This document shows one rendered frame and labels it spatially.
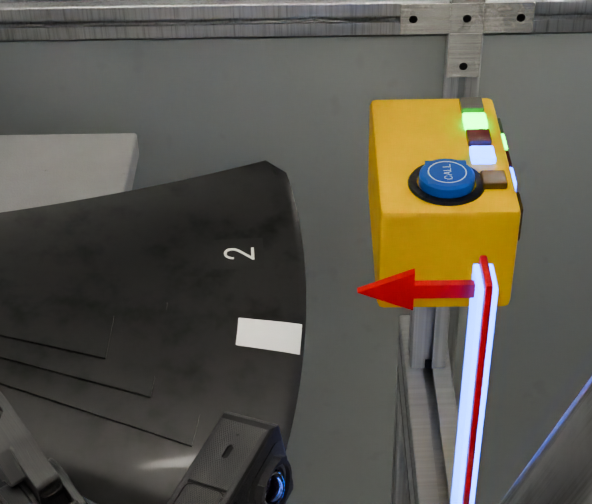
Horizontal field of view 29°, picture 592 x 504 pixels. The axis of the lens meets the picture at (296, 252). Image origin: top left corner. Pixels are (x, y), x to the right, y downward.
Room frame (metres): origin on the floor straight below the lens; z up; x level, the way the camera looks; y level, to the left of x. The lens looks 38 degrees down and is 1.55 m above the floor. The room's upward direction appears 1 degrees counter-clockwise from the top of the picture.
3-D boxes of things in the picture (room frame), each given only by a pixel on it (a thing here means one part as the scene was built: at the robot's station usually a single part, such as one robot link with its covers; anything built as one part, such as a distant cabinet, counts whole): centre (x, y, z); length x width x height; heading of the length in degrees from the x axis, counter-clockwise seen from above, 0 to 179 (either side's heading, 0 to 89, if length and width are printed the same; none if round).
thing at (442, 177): (0.69, -0.11, 1.08); 0.04 x 0.04 x 0.02
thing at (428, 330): (0.73, -0.11, 0.92); 0.03 x 0.03 x 0.12; 89
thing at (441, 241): (0.73, -0.11, 1.02); 0.16 x 0.10 x 0.11; 179
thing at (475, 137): (0.75, -0.14, 1.08); 0.02 x 0.02 x 0.01; 89
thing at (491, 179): (0.69, -0.14, 1.08); 0.02 x 0.02 x 0.01; 89
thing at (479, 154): (0.72, -0.14, 1.08); 0.02 x 0.02 x 0.01; 89
